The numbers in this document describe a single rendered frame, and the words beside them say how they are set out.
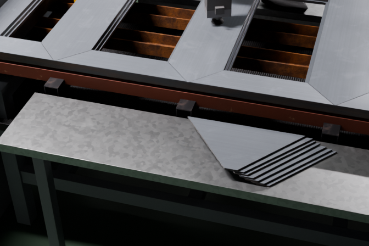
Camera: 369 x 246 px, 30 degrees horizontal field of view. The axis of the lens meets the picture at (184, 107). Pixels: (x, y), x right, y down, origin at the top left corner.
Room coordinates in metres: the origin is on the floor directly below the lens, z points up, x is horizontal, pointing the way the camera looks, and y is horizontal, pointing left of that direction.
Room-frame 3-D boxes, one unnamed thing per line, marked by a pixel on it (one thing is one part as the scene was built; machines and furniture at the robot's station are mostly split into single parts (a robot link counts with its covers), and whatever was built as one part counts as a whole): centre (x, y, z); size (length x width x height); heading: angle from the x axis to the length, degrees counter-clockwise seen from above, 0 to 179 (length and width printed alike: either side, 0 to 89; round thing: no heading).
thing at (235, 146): (1.46, -0.20, 0.77); 0.45 x 0.20 x 0.04; 73
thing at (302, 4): (2.46, -0.42, 0.70); 0.20 x 0.10 x 0.03; 59
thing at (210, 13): (2.05, -0.12, 0.94); 0.10 x 0.09 x 0.16; 6
